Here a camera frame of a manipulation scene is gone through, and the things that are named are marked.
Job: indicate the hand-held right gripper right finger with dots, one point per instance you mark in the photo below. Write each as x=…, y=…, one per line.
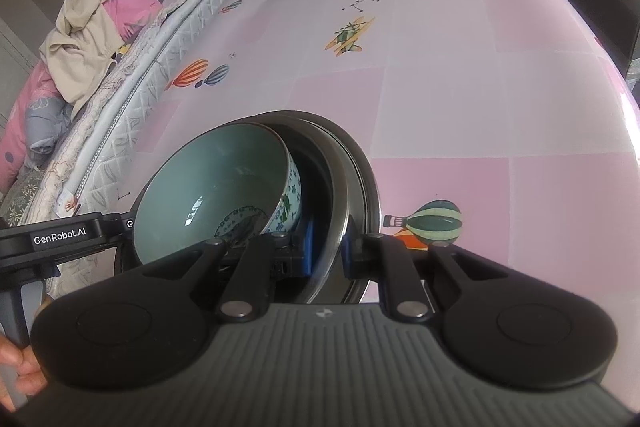
x=365, y=257

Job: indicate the pile of clothes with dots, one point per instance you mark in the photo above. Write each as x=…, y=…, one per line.
x=130, y=2

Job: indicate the teal floral ceramic bowl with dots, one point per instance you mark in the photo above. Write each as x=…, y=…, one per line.
x=210, y=177

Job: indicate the beige cloth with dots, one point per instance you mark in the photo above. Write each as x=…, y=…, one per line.
x=85, y=47

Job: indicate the white quilted mattress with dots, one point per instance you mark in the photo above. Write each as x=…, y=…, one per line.
x=200, y=22

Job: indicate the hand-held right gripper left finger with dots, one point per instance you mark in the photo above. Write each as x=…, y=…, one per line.
x=307, y=252

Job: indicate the person's left hand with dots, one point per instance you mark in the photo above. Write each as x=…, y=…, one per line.
x=27, y=367

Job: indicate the pink printed tablecloth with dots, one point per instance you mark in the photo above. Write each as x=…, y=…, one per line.
x=475, y=82

